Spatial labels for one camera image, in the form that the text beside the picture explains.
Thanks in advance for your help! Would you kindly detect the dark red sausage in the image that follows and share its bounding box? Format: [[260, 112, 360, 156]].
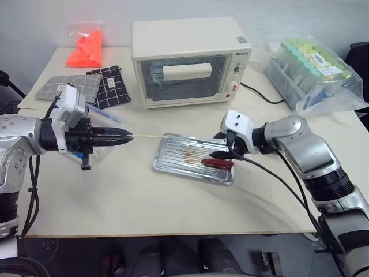
[[201, 158, 235, 169]]

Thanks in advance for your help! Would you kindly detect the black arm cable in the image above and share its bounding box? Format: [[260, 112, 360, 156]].
[[16, 95, 60, 238], [226, 130, 351, 277]]

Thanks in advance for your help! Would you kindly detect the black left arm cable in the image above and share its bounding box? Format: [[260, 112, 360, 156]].
[[16, 95, 60, 238]]

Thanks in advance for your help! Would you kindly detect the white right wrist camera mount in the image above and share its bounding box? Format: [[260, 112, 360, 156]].
[[220, 109, 262, 154]]

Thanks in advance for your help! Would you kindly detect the black equipment stand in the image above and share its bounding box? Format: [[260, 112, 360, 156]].
[[0, 69, 27, 117]]

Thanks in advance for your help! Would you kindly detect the plastic bag of capped tubes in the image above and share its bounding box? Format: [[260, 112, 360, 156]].
[[263, 35, 369, 117]]

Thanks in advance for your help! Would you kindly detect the black chair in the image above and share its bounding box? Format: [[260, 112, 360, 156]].
[[345, 42, 369, 111]]

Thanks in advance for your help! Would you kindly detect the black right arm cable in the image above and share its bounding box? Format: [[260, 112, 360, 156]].
[[226, 130, 351, 277]]

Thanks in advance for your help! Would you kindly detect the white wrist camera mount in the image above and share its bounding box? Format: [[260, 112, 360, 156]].
[[220, 109, 262, 154], [48, 84, 89, 154]]

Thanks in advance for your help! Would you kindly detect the orange item in plastic bag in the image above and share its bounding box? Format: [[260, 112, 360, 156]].
[[64, 22, 105, 68]]

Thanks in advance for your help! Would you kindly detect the silver ribbed metal tray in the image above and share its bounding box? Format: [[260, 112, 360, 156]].
[[152, 132, 235, 187]]

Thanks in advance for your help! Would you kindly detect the cream toaster oven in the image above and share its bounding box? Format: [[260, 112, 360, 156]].
[[131, 16, 253, 110]]

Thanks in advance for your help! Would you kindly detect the clear plastic bag blue strip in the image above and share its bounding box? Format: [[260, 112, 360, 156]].
[[61, 103, 122, 166]]

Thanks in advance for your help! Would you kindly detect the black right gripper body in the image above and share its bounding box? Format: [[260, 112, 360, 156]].
[[225, 130, 246, 159]]

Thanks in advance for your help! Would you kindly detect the black checked fabric pouch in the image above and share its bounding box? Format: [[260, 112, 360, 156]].
[[85, 65, 132, 111]]

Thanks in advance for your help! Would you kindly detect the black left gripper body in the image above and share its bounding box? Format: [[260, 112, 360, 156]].
[[65, 116, 96, 171]]

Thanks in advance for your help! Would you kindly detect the grey checked fabric pouch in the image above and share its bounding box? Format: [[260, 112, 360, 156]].
[[34, 75, 103, 104]]

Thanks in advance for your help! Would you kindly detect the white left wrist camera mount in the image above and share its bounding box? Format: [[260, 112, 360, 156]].
[[48, 84, 89, 154]]

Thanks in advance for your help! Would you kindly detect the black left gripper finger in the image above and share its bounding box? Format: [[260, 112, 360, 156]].
[[91, 127, 134, 137], [92, 135, 134, 147]]

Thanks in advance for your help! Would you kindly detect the dark rounded shape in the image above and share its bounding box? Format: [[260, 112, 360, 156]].
[[137, 244, 163, 277]]

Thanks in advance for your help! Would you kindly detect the black oven power cord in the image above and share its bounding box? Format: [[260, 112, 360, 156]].
[[240, 81, 287, 104]]

